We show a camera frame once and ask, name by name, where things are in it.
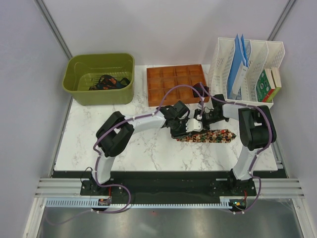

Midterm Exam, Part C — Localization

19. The colourful floral patterned tie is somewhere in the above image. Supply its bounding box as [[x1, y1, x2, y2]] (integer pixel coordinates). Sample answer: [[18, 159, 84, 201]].
[[176, 129, 237, 143]]

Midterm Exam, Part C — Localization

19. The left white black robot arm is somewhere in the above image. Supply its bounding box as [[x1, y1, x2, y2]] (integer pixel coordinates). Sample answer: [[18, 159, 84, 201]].
[[91, 101, 190, 195]]

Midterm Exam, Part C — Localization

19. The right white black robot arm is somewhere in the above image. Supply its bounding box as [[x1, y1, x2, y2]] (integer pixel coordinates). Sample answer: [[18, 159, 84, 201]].
[[203, 94, 277, 195]]

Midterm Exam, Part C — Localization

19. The rolled dark red tie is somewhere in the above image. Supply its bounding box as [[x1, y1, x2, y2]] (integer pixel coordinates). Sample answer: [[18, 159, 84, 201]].
[[192, 83, 209, 98]]

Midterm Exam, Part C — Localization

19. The orange compartment tray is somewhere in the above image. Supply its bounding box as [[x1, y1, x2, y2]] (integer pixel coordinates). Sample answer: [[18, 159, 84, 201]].
[[147, 64, 209, 107]]

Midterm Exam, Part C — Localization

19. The white booklet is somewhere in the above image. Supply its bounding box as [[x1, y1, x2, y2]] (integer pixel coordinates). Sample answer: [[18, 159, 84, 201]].
[[232, 62, 248, 95]]

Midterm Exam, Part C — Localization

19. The green book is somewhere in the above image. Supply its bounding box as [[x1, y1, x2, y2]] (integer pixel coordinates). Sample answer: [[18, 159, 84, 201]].
[[256, 68, 281, 103]]

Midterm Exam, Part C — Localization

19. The blue folder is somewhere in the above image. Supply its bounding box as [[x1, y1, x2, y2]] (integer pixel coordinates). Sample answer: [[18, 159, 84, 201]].
[[227, 34, 252, 100]]

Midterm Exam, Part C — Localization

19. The beige paperback book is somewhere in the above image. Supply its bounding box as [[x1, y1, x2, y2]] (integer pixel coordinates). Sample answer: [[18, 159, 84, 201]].
[[271, 67, 282, 88]]

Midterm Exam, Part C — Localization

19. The white plastic file organizer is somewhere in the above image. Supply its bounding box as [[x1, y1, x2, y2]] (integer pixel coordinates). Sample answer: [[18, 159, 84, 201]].
[[208, 38, 285, 108]]

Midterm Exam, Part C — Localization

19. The dark blue orange tie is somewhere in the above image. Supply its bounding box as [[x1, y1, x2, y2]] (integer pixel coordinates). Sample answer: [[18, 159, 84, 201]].
[[89, 74, 130, 91]]

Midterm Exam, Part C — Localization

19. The olive green plastic bin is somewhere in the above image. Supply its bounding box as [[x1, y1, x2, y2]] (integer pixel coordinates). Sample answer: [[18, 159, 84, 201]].
[[62, 53, 135, 106]]

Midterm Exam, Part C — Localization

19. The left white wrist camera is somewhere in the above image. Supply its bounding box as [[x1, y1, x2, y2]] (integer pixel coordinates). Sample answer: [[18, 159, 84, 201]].
[[186, 118, 203, 132]]

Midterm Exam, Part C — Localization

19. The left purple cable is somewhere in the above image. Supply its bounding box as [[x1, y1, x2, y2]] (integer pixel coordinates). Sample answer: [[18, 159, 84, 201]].
[[46, 84, 199, 226]]

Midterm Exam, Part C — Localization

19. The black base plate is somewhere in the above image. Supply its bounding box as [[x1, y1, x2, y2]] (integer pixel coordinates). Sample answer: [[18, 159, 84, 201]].
[[80, 171, 257, 204]]

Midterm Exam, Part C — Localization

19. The aluminium frame rail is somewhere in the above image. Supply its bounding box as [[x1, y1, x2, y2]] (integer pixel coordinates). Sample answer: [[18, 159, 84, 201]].
[[23, 178, 304, 238]]

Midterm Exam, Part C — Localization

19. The white slotted cable duct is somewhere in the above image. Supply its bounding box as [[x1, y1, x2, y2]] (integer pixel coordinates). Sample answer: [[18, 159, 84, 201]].
[[45, 197, 246, 209]]

